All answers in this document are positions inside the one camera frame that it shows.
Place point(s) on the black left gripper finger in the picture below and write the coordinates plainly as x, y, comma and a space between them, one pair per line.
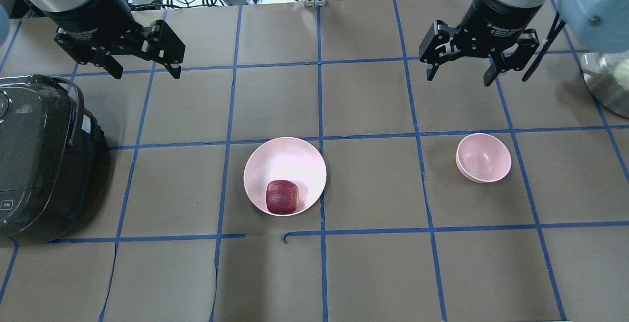
99, 58
163, 46

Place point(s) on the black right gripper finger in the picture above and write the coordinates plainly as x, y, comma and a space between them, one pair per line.
527, 44
438, 47

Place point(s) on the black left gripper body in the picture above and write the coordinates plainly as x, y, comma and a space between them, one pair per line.
86, 13

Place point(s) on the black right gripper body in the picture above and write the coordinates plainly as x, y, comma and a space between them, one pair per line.
497, 17

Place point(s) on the pink bowl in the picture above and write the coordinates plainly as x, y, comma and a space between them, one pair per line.
483, 158

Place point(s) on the red apple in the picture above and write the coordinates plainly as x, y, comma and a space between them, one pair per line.
282, 196

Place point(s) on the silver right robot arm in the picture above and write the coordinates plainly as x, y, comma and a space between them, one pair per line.
599, 25

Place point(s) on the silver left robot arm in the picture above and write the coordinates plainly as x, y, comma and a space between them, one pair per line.
96, 31

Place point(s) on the pink plate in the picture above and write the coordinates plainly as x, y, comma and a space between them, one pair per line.
292, 159

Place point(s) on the steel pot with lid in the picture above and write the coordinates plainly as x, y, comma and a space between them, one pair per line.
597, 69

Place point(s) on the white bun in pot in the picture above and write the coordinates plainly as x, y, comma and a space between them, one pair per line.
621, 73

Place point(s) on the dark grey rice cooker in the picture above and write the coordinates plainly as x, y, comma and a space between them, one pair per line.
48, 139

